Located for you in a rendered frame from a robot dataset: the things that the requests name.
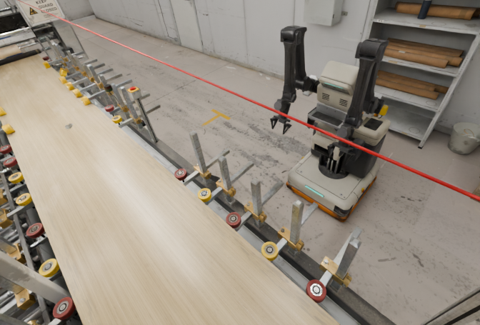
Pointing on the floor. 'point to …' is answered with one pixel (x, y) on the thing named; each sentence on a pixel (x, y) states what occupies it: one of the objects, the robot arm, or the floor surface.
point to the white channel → (31, 279)
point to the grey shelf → (461, 27)
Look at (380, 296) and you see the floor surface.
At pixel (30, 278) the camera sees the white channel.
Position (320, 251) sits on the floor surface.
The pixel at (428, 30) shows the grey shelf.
